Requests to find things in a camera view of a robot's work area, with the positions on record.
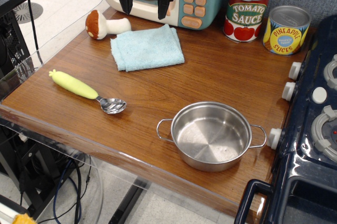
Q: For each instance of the black table leg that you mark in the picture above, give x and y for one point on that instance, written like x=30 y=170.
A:
x=127 y=204

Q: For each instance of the tomato sauce can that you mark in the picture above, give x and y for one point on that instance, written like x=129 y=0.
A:
x=243 y=19

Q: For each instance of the white stove knob top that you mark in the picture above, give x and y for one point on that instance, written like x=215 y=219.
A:
x=294 y=70

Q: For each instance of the dark blue toy stove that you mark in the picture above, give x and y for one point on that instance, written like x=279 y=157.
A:
x=303 y=186

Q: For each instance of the white stove knob bottom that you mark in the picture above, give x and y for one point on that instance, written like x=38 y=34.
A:
x=274 y=137

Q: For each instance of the spoon with yellow-green handle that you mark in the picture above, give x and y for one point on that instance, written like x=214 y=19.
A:
x=70 y=83

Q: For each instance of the white stove knob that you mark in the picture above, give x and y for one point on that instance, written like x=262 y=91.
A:
x=288 y=91
x=294 y=70
x=274 y=137

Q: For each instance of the small stainless steel pot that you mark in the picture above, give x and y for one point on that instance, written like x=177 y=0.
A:
x=211 y=136

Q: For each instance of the light blue folded cloth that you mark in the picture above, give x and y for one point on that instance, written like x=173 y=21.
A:
x=146 y=49

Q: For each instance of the plush brown white mushroom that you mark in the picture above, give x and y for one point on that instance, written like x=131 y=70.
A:
x=98 y=27

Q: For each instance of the pineapple slices can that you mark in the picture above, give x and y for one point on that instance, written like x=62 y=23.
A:
x=286 y=29

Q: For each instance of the toy microwave teal and cream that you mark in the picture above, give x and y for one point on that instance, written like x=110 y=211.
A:
x=192 y=14

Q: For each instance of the white stove knob middle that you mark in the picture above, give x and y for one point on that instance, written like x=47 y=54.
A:
x=288 y=91

